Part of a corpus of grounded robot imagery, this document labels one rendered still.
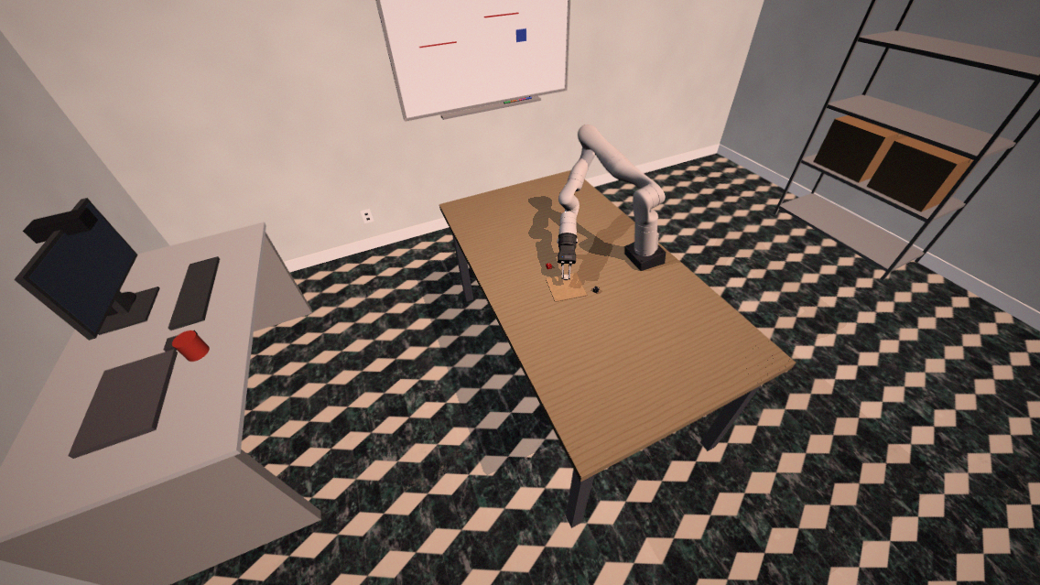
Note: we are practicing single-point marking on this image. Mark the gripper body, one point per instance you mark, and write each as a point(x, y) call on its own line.
point(567, 240)

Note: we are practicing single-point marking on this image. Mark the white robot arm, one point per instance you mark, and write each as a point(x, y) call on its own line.
point(644, 199)

